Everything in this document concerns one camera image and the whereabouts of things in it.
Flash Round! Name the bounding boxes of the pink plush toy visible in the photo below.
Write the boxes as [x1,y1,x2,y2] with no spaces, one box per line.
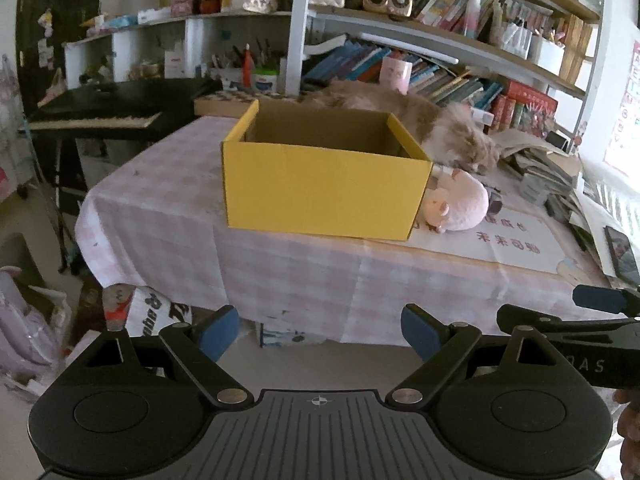
[422,165,489,234]

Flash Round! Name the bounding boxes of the right hand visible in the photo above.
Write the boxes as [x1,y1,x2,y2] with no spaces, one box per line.
[614,390,640,480]

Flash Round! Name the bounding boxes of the smartphone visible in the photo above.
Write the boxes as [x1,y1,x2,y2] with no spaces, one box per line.
[604,226,640,286]

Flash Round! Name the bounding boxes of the pink checkered tablecloth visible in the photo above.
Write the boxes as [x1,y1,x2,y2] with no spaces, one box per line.
[75,116,605,346]

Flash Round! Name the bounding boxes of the pile of papers and books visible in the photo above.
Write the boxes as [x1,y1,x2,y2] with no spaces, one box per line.
[491,129,639,287]

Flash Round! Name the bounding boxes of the yellow cardboard box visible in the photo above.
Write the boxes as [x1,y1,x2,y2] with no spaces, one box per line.
[221,100,433,240]

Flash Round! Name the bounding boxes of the fluffy tan cat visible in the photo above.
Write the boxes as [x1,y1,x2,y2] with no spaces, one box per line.
[302,80,500,174]

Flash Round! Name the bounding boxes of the red book box set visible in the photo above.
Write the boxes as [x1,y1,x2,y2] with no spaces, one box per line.
[489,78,559,139]

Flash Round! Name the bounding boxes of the wooden chessboard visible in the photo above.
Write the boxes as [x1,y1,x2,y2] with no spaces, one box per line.
[194,90,298,118]

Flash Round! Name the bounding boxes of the black electric keyboard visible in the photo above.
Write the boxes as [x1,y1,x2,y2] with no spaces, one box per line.
[21,78,222,142]

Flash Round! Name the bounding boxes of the pink cylindrical cup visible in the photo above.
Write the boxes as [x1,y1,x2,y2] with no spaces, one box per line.
[378,56,412,96]

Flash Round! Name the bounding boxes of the wooden retro speaker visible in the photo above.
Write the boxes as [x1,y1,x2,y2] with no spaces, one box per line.
[362,0,413,18]

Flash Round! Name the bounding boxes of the white bookshelf frame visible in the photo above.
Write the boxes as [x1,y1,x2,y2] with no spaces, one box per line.
[64,0,596,136]

